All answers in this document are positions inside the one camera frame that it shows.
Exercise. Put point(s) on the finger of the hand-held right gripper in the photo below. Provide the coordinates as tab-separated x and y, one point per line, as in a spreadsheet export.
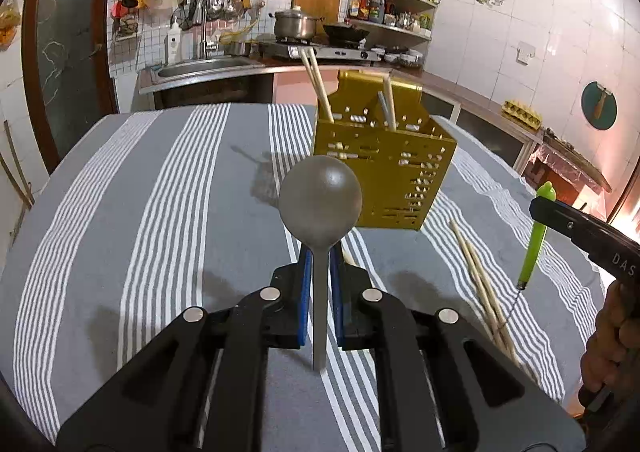
560	219

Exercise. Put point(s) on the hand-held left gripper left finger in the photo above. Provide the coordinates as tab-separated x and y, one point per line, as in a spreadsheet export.
302	302

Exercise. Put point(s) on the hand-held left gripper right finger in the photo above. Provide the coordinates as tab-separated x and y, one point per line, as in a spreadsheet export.
336	302

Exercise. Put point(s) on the bunch of wooden chopsticks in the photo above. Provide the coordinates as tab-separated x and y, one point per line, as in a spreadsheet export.
476	277

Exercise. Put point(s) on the grey metal spoon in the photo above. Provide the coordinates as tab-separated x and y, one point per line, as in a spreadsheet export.
320	197

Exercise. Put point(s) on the yellow perforated utensil holder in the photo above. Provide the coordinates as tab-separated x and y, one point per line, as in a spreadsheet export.
390	172

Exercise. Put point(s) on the person's right hand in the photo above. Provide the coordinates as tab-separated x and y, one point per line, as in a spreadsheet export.
607	342

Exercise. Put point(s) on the orange container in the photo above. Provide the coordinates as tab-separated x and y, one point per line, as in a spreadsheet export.
565	184

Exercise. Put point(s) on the grey stone slab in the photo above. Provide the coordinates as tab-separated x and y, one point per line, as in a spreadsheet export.
575	157

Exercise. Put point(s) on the yellow egg carton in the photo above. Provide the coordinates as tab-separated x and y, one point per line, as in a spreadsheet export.
522	113

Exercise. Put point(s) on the green round hanging board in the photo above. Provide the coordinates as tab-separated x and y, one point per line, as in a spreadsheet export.
589	105

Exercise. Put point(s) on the grey striped tablecloth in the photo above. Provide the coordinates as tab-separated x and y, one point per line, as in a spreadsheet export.
175	232

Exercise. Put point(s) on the kitchen counter cabinet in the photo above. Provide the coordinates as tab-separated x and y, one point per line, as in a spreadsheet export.
290	90

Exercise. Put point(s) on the cluster of small bowls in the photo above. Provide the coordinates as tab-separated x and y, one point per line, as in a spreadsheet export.
405	58

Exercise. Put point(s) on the steel corner shelf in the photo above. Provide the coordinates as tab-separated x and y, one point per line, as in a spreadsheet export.
405	28

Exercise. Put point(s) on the steel gas stove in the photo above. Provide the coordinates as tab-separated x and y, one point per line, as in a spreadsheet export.
345	52

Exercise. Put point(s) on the steel kitchen sink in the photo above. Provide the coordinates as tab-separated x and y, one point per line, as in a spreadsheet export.
200	67

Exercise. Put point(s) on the small steel pot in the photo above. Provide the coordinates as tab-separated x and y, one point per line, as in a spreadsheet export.
237	48

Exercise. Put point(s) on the black wok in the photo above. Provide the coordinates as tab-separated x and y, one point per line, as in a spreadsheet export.
345	33

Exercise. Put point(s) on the steel faucet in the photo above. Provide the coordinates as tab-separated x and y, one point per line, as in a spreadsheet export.
204	45

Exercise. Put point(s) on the steel cooking pot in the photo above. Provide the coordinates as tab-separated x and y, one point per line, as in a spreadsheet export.
295	25

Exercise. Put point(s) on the row of condiment bottles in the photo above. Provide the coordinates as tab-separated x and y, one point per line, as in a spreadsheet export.
376	7

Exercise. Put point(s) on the white soap bottle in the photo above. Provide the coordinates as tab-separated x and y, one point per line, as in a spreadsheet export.
173	45

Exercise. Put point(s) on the leaning metal rods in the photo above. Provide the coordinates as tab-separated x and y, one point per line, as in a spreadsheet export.
15	157

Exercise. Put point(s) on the brown frosted glass door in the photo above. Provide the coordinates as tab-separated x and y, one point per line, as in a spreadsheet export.
70	47

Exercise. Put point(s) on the orange plastic bag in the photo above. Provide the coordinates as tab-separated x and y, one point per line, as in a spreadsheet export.
7	22

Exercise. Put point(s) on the white wall socket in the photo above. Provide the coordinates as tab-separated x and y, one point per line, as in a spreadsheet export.
525	53

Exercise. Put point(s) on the white wall hook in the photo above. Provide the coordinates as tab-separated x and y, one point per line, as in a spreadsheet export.
484	0

